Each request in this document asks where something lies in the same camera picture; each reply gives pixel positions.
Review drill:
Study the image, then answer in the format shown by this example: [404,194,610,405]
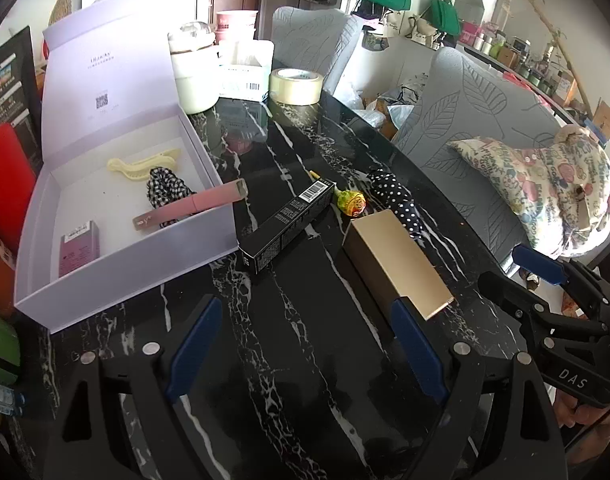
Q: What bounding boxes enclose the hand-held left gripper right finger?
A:
[390,297,568,480]

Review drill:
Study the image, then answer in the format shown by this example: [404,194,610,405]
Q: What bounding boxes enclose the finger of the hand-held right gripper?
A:
[479,271,548,321]
[514,245,610,331]

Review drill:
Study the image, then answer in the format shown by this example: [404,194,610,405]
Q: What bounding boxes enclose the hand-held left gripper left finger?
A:
[58,295,223,480]

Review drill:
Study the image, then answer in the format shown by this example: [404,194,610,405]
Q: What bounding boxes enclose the gold rectangular box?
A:
[342,209,456,322]

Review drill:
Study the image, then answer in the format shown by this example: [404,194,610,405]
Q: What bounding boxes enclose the pink tube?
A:
[132,178,249,231]

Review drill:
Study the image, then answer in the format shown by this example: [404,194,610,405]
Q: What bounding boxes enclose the black polka dot scrunchie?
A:
[367,167,426,243]

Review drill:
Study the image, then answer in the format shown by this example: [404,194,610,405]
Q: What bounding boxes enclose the black slim box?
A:
[237,181,336,275]

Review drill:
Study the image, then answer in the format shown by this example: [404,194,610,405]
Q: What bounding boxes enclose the small purple box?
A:
[58,220,101,278]

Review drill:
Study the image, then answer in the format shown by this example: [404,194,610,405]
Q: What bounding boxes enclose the lollipop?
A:
[307,170,367,218]

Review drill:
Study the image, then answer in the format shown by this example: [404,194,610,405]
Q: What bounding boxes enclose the black white checkered scrunchie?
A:
[146,165,198,218]

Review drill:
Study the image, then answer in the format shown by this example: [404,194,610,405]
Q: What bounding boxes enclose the pale yellow hair clip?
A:
[106,147,182,181]

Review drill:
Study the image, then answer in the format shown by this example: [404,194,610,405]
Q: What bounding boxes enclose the lavender gift box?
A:
[14,0,239,335]

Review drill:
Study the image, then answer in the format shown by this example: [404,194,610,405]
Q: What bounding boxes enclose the person's right hand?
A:
[552,387,610,433]

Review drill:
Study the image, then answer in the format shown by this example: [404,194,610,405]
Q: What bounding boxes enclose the floral printed cushion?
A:
[446,125,610,261]

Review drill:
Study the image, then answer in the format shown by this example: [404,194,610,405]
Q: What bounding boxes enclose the cardboard box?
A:
[592,100,610,143]

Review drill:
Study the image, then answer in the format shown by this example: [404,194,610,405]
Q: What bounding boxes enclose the grey leaf pattern chair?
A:
[394,47,568,266]
[271,6,361,106]

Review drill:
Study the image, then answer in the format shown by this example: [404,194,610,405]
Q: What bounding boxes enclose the green box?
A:
[0,312,22,386]

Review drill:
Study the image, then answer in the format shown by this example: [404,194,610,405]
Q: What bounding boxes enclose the row of shelf jars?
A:
[460,17,593,111]

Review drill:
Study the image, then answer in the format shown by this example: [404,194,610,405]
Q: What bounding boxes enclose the red box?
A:
[0,122,38,256]

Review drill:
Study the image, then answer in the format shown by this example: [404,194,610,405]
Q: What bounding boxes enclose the white plastic bag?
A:
[335,77,381,116]

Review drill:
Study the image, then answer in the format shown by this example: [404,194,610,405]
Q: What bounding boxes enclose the white mini cooker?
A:
[167,21,221,116]

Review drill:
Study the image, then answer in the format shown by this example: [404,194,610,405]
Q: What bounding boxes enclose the white tissue box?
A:
[217,40,275,103]

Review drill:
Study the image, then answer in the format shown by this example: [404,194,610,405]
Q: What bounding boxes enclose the clear tape roll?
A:
[269,67,325,107]

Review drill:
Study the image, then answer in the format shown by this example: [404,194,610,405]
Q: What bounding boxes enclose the pink paper cups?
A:
[215,9,260,43]

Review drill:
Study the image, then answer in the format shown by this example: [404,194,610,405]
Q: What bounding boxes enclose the round woven mat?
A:
[49,0,73,26]

